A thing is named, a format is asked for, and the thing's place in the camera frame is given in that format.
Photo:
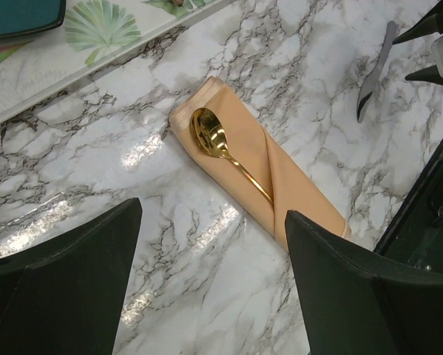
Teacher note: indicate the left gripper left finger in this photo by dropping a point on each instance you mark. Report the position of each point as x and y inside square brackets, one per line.
[65, 295]

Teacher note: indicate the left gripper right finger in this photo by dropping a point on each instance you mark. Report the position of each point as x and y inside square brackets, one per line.
[355, 301]

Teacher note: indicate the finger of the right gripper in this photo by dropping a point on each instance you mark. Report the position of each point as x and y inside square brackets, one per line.
[429, 74]
[431, 22]

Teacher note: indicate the silver table knife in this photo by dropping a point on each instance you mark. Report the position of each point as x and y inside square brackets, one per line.
[372, 79]

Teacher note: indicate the orange cloth napkin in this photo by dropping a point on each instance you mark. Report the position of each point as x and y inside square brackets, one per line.
[249, 143]

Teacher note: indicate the gold spoon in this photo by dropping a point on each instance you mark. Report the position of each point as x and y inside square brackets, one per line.
[210, 136]

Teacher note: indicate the leaf pattern serving tray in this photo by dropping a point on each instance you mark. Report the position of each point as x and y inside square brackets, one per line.
[94, 35]

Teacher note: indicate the teal square plate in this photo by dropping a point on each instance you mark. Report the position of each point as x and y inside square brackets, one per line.
[27, 17]

